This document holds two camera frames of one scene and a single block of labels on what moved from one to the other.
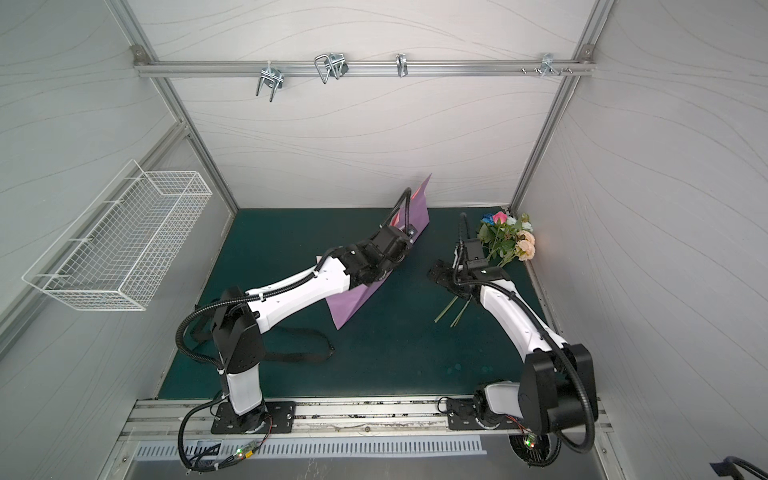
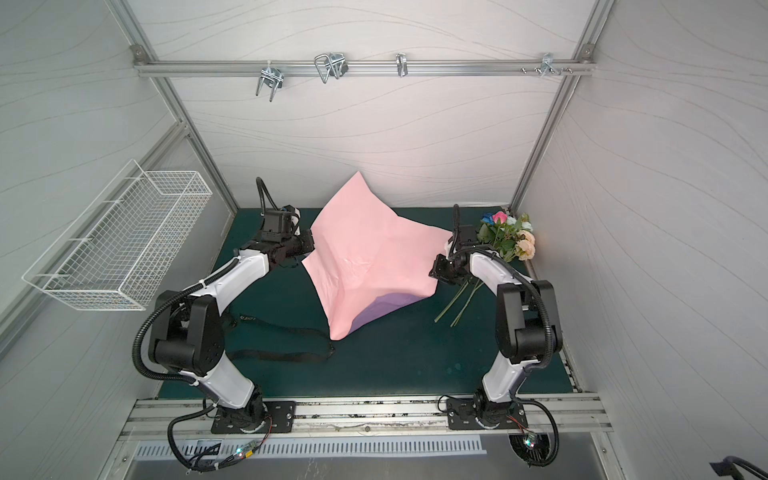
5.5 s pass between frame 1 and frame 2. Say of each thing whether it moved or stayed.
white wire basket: stayed
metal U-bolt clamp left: stayed
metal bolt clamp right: stayed
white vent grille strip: stayed
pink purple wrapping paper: moved
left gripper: moved
